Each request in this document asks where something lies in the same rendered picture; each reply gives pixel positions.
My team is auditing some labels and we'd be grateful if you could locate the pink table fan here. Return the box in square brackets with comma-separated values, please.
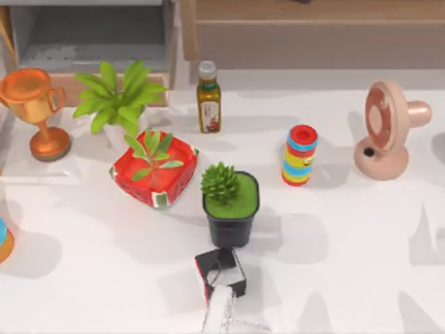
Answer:
[353, 79, 434, 182]

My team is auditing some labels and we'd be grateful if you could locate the yellow oil bottle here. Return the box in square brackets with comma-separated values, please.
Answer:
[196, 61, 223, 135]

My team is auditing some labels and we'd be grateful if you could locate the orange trophy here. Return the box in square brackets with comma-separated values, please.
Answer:
[0, 67, 73, 163]

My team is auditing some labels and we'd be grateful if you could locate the blue and orange object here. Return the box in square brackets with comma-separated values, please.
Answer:
[0, 217, 16, 264]

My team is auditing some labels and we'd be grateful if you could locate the leafy plant in white pot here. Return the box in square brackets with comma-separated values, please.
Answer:
[72, 61, 169, 151]

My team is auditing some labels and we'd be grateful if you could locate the red watermelon pot with plant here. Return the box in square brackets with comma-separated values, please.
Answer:
[108, 129, 200, 211]

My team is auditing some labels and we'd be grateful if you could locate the black pot with green succulent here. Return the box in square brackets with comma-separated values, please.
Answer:
[200, 161, 261, 248]

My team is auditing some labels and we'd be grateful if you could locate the white crumpled strip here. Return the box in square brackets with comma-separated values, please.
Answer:
[200, 284, 238, 334]

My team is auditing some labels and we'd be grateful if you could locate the stack of coloured rings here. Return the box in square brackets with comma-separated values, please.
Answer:
[280, 124, 319, 188]

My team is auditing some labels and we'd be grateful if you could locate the wooden open shelf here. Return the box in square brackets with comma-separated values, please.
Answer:
[179, 0, 445, 71]

